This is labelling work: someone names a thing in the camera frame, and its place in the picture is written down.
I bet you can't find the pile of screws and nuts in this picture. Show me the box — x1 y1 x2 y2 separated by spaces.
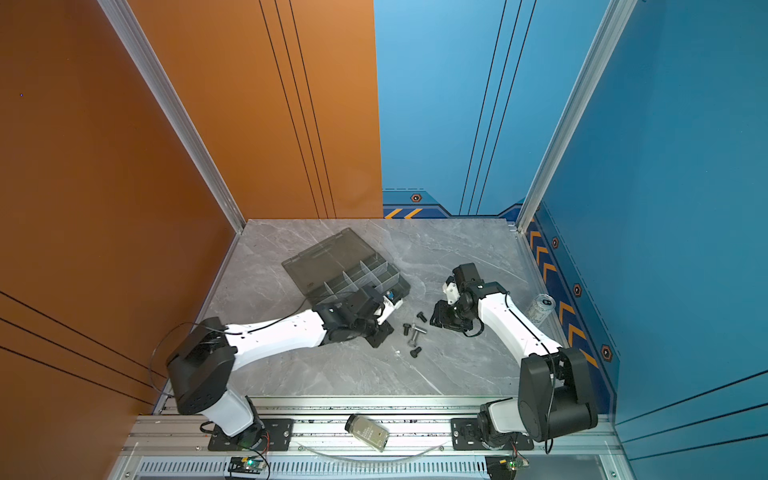
403 324 427 358

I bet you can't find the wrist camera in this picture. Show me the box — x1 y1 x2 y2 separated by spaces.
442 281 461 305
380 291 403 321

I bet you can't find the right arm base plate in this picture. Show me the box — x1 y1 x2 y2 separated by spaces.
450 417 534 451

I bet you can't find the small glass jar on rail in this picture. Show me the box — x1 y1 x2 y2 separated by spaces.
345 414 390 452

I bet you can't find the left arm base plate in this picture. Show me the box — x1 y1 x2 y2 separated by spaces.
208 418 294 453

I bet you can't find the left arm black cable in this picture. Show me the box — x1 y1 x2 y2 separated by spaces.
148 299 313 397

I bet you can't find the grey plastic organizer box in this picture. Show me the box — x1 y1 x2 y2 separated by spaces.
282 228 411 306

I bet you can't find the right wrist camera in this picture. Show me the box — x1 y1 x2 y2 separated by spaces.
442 281 461 305

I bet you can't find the left green circuit board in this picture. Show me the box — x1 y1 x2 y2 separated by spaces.
227 456 269 479

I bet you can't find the silver drink can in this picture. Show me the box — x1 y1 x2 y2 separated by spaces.
526 294 556 326

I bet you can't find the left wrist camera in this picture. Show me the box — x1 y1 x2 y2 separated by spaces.
380 291 403 321

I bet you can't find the right circuit board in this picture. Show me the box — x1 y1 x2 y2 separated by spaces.
485 456 530 480

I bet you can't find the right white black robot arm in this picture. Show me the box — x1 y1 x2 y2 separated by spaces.
430 263 598 449

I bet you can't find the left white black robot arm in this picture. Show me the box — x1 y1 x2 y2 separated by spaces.
166 286 403 449

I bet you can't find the aluminium front rail frame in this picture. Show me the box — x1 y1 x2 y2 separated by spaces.
111 396 632 479

